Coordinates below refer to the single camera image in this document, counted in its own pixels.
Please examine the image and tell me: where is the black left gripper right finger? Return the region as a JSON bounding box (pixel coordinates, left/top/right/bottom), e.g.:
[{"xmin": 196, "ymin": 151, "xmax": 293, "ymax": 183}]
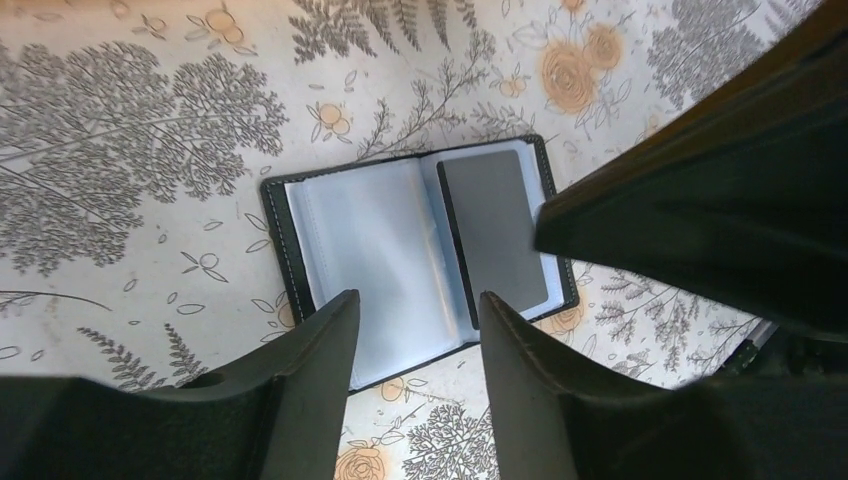
[{"xmin": 479, "ymin": 292, "xmax": 847, "ymax": 479}]

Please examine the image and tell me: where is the floral patterned table mat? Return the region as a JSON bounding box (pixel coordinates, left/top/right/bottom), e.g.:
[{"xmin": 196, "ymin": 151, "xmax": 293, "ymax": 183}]
[{"xmin": 0, "ymin": 0, "xmax": 823, "ymax": 480}]

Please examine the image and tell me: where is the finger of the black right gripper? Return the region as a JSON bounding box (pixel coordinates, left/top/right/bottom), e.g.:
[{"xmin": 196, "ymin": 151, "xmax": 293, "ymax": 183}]
[{"xmin": 534, "ymin": 1, "xmax": 847, "ymax": 341}]

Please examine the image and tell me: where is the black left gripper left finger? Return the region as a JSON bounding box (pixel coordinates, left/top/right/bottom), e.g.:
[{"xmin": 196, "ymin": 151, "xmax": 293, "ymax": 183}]
[{"xmin": 1, "ymin": 290, "xmax": 360, "ymax": 479}]

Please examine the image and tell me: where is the dark grey credit card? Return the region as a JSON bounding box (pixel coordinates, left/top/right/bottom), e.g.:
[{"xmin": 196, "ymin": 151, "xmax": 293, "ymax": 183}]
[{"xmin": 435, "ymin": 150, "xmax": 564, "ymax": 331}]

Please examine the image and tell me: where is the black leather card holder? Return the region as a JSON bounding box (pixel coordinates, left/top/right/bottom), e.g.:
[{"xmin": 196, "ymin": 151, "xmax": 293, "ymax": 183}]
[{"xmin": 260, "ymin": 134, "xmax": 581, "ymax": 396}]

